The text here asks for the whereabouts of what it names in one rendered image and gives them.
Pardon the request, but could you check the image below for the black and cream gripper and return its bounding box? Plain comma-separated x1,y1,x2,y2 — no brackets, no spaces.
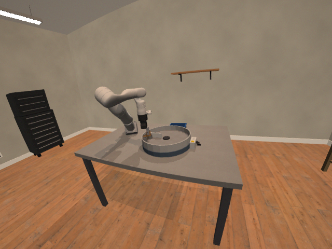
137,108,151,135

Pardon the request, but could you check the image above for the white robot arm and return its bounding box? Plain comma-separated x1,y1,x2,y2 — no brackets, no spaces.
94,87,146,131

